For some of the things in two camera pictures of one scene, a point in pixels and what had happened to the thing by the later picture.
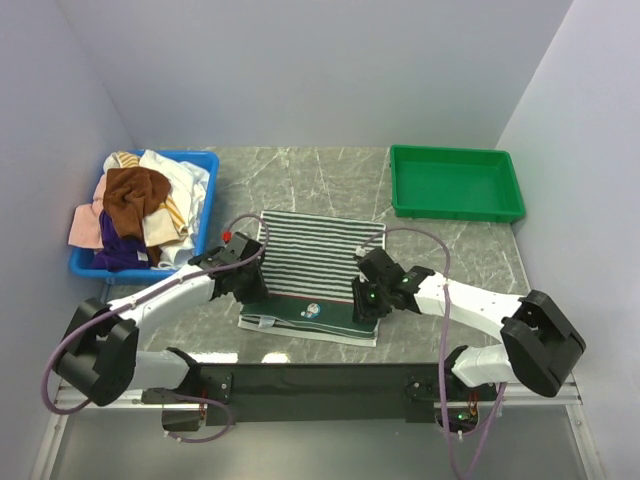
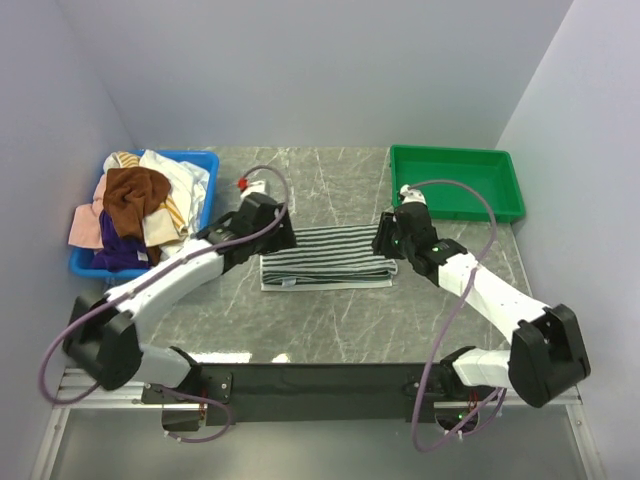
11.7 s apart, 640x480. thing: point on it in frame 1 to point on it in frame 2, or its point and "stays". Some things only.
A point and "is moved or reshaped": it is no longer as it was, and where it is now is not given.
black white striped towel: x=311 y=263 is moved or reshaped
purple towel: x=119 y=253 stays
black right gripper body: x=371 y=299 to x=389 y=241
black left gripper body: x=251 y=284 to x=276 y=239
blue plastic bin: x=81 y=260 stays
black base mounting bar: x=330 y=393 stays
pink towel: x=85 y=226 stays
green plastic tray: x=455 y=183 stays
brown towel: x=129 y=192 stays
